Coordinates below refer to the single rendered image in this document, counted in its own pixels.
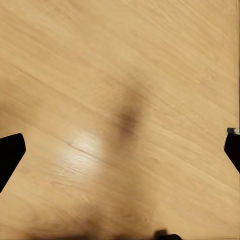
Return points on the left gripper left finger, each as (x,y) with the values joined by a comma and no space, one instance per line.
(12,150)

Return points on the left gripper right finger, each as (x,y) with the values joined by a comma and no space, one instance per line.
(232,148)

